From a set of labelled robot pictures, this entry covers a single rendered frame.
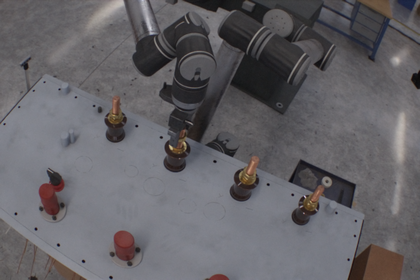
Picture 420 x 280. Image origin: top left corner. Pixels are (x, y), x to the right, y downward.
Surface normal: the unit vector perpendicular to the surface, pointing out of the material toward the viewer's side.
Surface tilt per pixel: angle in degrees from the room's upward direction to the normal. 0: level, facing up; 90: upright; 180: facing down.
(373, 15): 90
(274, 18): 60
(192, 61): 86
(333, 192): 0
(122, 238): 4
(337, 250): 0
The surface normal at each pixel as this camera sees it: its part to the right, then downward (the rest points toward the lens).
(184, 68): 0.07, 0.77
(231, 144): 0.37, -0.62
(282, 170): 0.17, -0.64
